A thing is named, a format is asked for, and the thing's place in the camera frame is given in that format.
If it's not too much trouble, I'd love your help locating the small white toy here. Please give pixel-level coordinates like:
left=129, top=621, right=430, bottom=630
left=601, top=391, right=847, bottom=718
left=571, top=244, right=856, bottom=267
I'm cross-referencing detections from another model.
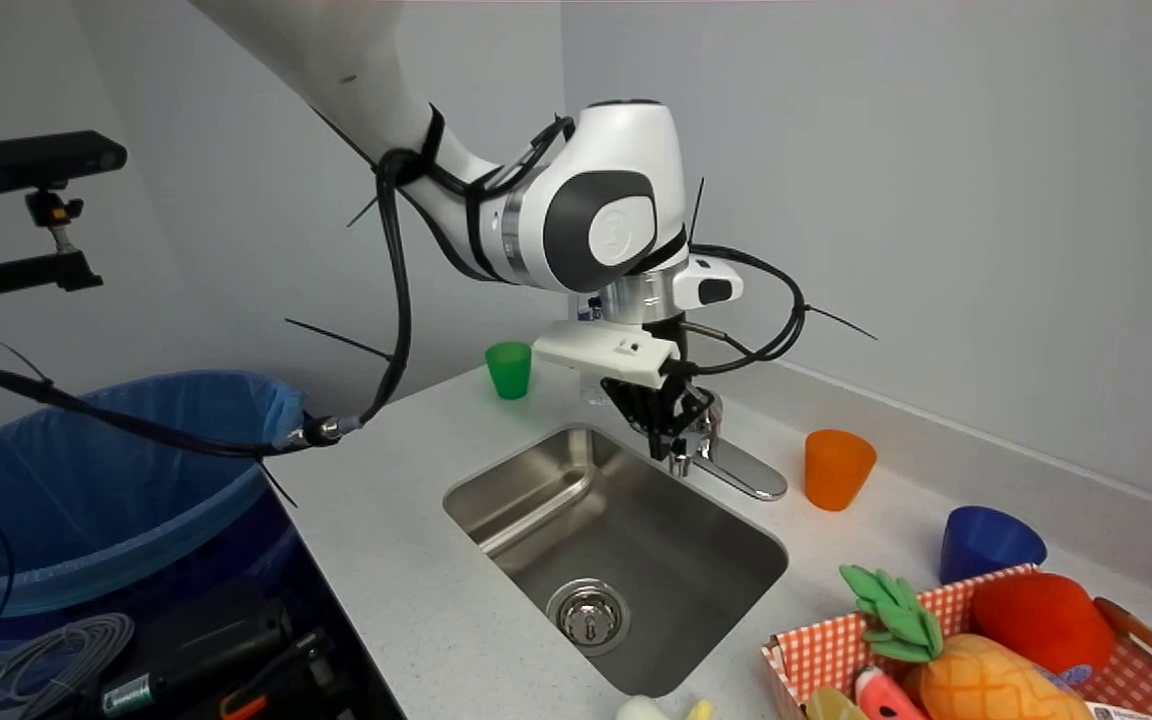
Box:
left=613, top=692, right=671, bottom=720

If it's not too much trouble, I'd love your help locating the chrome sink faucet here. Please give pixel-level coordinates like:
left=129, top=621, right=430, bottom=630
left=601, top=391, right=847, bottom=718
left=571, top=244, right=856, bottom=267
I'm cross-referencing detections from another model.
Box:
left=653, top=389, right=791, bottom=508

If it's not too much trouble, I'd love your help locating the green plastic cup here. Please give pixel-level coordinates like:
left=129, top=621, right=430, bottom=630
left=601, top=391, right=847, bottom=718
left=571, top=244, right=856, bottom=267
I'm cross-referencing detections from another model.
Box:
left=479, top=342, right=536, bottom=406

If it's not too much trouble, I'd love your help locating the black tool case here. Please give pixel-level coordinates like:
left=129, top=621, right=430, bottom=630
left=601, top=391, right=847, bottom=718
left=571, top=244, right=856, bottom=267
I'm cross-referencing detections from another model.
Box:
left=90, top=586, right=372, bottom=720

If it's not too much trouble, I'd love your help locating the blue plastic cup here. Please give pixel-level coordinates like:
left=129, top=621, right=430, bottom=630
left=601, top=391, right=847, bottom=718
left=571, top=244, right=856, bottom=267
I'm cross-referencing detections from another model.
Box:
left=936, top=503, right=1050, bottom=588

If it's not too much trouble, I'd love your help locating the round metal drain strainer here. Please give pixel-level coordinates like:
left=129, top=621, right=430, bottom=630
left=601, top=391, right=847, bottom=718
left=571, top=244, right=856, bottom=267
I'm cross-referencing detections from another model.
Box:
left=543, top=575, right=630, bottom=655

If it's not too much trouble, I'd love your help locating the watermelon slice toy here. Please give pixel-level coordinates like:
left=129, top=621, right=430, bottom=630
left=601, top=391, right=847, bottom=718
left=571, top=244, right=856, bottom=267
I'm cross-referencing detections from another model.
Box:
left=850, top=669, right=927, bottom=720

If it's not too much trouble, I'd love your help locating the black camera on stand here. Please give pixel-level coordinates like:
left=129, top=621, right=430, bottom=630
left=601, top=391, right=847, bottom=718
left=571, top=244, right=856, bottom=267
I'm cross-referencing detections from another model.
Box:
left=0, top=130, right=131, bottom=314

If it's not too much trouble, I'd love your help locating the blue lined trash bin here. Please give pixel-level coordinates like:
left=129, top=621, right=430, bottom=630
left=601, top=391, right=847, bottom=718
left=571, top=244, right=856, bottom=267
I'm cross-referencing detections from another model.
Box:
left=0, top=370, right=310, bottom=623

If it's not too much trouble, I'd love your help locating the long black robot cable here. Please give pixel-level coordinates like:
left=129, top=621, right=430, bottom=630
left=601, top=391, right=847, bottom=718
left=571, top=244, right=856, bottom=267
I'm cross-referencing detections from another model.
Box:
left=0, top=104, right=449, bottom=466

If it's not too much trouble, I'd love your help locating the orange plastic cup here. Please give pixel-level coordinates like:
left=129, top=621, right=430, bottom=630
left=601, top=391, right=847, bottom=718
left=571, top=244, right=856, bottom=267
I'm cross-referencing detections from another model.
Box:
left=798, top=427, right=878, bottom=515

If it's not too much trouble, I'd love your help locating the yellow green toy fruit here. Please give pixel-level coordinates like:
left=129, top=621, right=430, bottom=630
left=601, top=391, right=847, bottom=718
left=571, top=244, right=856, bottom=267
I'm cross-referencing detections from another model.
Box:
left=798, top=683, right=867, bottom=720

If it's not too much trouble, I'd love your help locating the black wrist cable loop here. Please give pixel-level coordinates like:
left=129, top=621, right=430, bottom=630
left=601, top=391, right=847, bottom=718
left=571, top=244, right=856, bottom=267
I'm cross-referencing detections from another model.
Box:
left=675, top=241, right=813, bottom=380

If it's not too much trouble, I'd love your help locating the stainless steel sink basin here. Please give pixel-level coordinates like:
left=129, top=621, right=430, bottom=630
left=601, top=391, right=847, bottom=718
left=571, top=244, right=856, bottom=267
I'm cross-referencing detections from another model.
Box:
left=439, top=424, right=791, bottom=702

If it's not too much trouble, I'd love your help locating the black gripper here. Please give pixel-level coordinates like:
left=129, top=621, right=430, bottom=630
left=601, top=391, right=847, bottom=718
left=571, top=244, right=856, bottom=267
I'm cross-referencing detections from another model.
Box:
left=597, top=350, right=722, bottom=466

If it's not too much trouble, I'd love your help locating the red checkered tray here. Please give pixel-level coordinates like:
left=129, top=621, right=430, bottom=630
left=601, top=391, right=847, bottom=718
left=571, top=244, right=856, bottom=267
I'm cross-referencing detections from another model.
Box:
left=754, top=566, right=1152, bottom=720

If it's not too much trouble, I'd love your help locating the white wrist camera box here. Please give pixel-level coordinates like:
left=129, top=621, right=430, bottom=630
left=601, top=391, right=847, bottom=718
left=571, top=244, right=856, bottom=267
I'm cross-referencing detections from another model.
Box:
left=527, top=319, right=684, bottom=396

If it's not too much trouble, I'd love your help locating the plush pineapple toy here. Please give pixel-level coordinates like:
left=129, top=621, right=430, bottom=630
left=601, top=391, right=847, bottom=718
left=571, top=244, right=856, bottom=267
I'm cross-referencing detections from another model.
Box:
left=837, top=566, right=1095, bottom=720

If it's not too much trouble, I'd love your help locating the red plush tomato toy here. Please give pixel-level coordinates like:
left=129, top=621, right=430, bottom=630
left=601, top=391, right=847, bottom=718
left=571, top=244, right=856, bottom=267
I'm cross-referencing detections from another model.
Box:
left=968, top=567, right=1123, bottom=679

